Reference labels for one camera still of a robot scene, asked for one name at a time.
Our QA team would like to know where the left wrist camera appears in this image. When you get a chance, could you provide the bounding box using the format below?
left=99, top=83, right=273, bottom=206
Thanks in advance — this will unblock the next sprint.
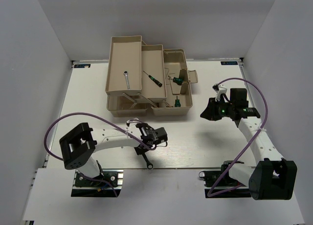
left=126, top=118, right=142, bottom=132

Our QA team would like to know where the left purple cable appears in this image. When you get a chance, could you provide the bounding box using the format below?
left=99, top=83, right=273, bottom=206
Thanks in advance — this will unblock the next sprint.
left=44, top=112, right=157, bottom=195

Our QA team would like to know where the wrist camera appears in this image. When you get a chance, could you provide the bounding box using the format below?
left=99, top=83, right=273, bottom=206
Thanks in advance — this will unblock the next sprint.
left=212, top=84, right=227, bottom=102
left=126, top=118, right=142, bottom=132

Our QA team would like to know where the thin black green screwdriver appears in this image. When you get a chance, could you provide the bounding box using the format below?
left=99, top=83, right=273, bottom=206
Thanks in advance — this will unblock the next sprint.
left=143, top=71, right=162, bottom=87

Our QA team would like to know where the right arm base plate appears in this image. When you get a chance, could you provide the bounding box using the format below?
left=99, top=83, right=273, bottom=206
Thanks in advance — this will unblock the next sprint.
left=199, top=170, right=251, bottom=199

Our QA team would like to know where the small combination wrench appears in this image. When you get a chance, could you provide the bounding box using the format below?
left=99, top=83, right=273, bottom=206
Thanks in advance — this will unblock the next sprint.
left=123, top=71, right=130, bottom=90

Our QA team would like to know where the large ratchet wrench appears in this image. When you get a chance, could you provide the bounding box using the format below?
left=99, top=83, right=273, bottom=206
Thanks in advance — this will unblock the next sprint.
left=142, top=154, right=154, bottom=170

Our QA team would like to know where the stubby green orange screwdriver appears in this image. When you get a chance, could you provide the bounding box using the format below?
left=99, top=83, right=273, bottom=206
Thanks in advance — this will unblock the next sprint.
left=174, top=96, right=181, bottom=107

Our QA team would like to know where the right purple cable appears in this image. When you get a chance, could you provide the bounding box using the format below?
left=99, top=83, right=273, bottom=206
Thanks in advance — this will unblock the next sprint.
left=207, top=77, right=269, bottom=198

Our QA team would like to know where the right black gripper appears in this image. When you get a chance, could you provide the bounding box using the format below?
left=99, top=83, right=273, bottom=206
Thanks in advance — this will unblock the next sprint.
left=200, top=96, right=235, bottom=121

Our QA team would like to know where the beige cantilever toolbox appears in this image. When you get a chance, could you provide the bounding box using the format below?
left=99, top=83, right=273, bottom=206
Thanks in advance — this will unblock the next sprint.
left=105, top=36, right=198, bottom=117

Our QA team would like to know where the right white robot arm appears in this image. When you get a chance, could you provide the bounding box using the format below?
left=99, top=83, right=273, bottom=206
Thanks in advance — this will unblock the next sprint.
left=201, top=85, right=297, bottom=200

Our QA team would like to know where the purple cable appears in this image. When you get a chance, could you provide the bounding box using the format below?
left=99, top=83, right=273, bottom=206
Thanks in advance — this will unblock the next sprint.
left=207, top=77, right=269, bottom=198
left=44, top=112, right=157, bottom=195

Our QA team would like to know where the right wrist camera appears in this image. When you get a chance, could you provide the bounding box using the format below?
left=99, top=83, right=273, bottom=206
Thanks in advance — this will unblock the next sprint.
left=212, top=84, right=227, bottom=102

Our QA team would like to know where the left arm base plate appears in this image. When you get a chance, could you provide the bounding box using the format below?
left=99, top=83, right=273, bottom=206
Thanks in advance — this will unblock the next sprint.
left=71, top=169, right=124, bottom=198

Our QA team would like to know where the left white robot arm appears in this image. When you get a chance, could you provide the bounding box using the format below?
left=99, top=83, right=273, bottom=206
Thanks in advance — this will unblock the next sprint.
left=59, top=122, right=168, bottom=185

